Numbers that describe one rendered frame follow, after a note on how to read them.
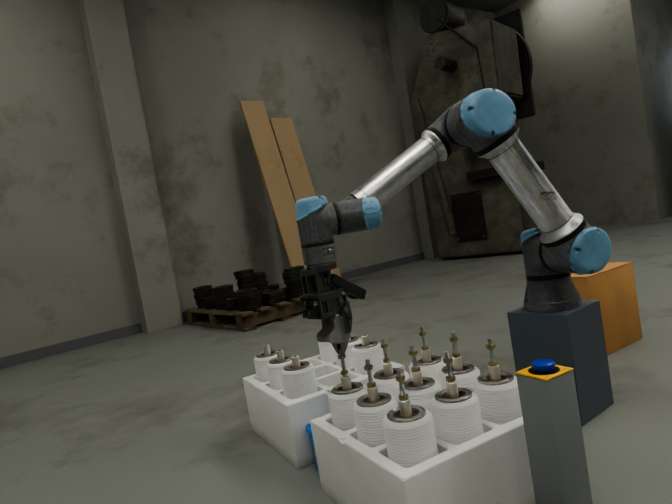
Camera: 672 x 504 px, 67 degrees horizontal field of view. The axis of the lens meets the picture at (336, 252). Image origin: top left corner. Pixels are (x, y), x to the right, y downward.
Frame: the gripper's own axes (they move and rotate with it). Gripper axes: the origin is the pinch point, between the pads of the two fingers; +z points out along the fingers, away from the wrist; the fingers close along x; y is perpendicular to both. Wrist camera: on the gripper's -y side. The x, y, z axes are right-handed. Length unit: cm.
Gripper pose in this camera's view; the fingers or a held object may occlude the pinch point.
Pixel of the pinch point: (342, 347)
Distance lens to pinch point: 121.2
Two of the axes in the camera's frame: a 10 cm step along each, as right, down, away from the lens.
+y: -7.2, 1.6, -6.7
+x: 6.7, -0.7, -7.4
